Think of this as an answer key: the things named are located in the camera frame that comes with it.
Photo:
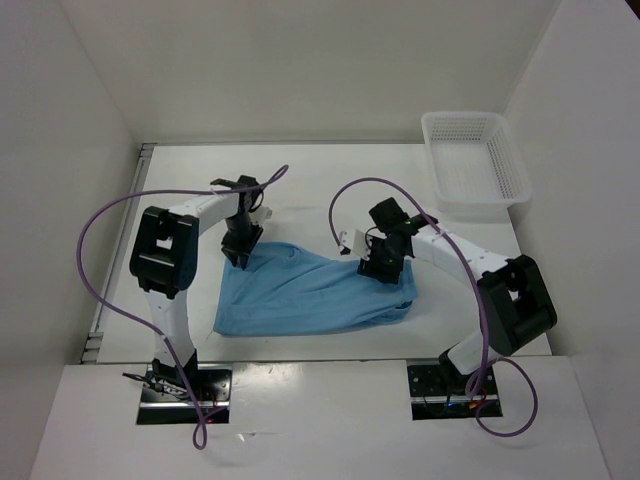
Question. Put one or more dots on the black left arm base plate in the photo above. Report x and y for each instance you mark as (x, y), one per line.
(162, 403)

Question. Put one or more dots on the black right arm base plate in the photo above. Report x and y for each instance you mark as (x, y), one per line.
(433, 397)

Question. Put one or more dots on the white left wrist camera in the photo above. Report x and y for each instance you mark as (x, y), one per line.
(260, 215)

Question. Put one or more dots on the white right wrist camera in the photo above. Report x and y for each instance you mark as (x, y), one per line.
(354, 242)

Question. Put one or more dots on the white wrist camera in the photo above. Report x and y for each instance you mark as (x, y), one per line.
(354, 242)
(260, 215)

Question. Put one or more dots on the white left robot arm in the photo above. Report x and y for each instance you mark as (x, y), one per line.
(164, 261)

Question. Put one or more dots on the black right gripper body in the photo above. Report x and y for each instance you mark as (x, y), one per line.
(383, 257)

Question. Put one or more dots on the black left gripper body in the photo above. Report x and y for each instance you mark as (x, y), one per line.
(240, 232)

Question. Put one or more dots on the light blue mesh shorts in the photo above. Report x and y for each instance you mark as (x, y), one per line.
(289, 291)

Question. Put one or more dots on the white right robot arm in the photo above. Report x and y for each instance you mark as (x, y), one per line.
(514, 304)

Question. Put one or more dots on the aluminium table edge rail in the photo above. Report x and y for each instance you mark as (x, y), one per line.
(93, 342)

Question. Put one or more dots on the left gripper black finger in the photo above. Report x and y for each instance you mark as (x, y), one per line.
(247, 246)
(230, 251)

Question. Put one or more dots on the white perforated plastic basket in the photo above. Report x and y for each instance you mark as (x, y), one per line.
(476, 166)

